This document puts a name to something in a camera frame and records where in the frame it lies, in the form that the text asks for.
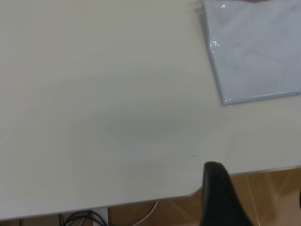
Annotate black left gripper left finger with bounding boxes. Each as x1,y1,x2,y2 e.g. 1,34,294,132
199,161,255,226

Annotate clear zip bag red zipper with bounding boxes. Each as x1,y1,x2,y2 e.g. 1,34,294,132
202,0,301,106

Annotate white table leg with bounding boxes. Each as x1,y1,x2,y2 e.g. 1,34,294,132
93,208,109,226

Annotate black cables under table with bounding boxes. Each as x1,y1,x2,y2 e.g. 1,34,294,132
57,210,104,226

